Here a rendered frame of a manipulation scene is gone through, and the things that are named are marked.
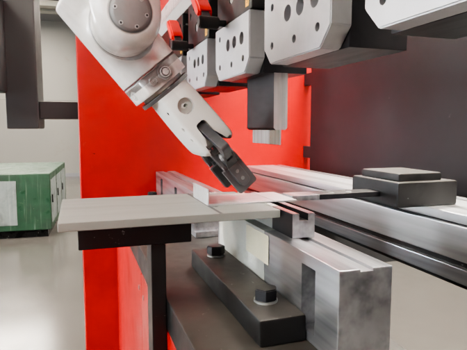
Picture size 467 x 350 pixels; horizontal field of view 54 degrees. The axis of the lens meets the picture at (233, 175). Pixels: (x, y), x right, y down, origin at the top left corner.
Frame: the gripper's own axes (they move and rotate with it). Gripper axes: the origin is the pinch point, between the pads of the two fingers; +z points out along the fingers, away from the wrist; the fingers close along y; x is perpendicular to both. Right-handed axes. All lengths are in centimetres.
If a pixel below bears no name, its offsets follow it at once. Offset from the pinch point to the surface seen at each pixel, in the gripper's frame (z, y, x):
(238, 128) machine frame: 14, 84, -27
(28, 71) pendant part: -47, 138, 11
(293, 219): 5.2, -13.1, 0.2
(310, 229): 7.8, -13.1, -0.6
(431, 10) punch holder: -10.7, -38.2, -9.1
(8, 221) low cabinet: 10, 435, 122
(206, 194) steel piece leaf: -1.6, -3.4, 5.2
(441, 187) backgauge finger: 21.5, -7.0, -22.3
